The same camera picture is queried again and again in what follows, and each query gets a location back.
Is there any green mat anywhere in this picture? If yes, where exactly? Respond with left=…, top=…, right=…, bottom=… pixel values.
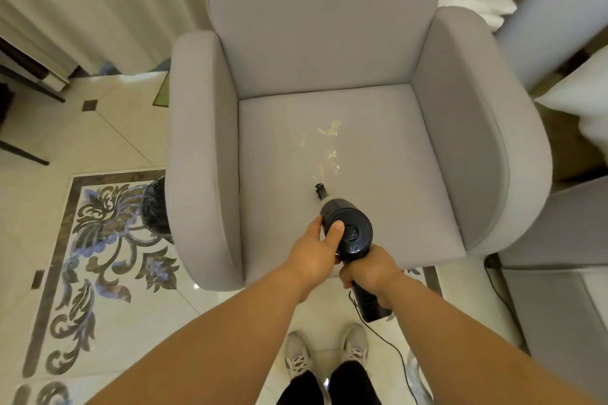
left=152, top=71, right=171, bottom=109

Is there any white pillow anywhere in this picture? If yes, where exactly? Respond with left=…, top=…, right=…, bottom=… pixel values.
left=535, top=45, right=608, bottom=150

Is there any person's grey sneaker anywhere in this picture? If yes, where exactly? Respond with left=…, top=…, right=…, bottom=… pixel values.
left=342, top=323, right=370, bottom=368
left=284, top=332, right=311, bottom=381

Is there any white fluffy cushion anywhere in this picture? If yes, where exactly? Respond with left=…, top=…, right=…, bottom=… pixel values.
left=437, top=0, right=518, bottom=33

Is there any grey fabric armchair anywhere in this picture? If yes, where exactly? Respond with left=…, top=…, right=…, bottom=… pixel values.
left=165, top=0, right=554, bottom=293

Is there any black power cord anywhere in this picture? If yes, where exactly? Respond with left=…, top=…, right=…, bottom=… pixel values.
left=349, top=290, right=413, bottom=405

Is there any cream curtain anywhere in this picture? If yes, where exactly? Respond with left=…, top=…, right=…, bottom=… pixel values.
left=0, top=0, right=215, bottom=92

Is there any person's left hand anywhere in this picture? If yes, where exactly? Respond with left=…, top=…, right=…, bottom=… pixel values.
left=283, top=215, right=346, bottom=286

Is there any grey upholstered sofa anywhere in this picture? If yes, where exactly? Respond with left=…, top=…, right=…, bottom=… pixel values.
left=497, top=175, right=608, bottom=405

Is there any person's right forearm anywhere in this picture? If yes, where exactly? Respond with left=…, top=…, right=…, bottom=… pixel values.
left=378, top=274, right=600, bottom=405

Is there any black metal stand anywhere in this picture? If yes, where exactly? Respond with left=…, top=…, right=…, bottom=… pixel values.
left=0, top=37, right=67, bottom=167

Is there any person's leg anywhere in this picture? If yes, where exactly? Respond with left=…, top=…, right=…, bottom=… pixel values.
left=330, top=360, right=374, bottom=405
left=275, top=370, right=326, bottom=405

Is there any person's right grey sneaker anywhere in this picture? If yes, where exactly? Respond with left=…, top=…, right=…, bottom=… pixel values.
left=342, top=323, right=370, bottom=368

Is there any white column appliance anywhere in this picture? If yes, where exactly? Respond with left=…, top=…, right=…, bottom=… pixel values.
left=494, top=0, right=608, bottom=93

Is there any person's left grey sneaker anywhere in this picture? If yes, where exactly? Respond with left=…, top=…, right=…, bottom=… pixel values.
left=284, top=332, right=311, bottom=381

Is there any person's right hand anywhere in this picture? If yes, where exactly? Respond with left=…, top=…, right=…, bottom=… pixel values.
left=338, top=245, right=405, bottom=298

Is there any pile of crumbs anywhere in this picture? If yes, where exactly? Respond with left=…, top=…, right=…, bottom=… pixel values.
left=298, top=119, right=344, bottom=182

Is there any black handheld blower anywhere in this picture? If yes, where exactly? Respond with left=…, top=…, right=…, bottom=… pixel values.
left=313, top=184, right=393, bottom=323

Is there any person's left forearm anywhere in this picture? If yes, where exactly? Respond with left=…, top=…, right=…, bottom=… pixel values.
left=84, top=261, right=316, bottom=405

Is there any person's right leg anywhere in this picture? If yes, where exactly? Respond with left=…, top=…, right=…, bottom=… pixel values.
left=330, top=360, right=374, bottom=405

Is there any person's left leg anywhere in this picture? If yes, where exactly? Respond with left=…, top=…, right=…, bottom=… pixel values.
left=275, top=370, right=326, bottom=405

